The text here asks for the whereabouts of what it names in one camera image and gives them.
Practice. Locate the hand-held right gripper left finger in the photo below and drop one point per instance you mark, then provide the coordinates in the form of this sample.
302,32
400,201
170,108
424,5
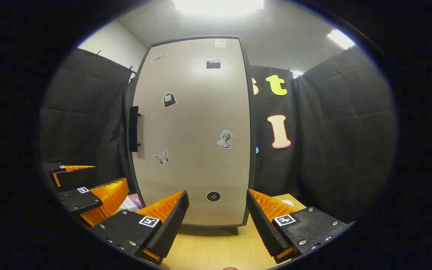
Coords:
171,228

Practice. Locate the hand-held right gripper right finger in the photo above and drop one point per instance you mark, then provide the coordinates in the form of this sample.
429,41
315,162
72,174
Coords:
263,228

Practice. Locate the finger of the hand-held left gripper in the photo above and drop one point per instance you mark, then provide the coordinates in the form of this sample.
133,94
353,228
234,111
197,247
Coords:
77,200
75,179

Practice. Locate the light grey cabinet door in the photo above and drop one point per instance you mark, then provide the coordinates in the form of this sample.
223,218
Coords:
193,131

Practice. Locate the pink book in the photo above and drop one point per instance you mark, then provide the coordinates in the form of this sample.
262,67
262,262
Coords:
136,200

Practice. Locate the black backdrop cloth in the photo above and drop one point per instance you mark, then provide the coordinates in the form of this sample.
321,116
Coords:
332,150

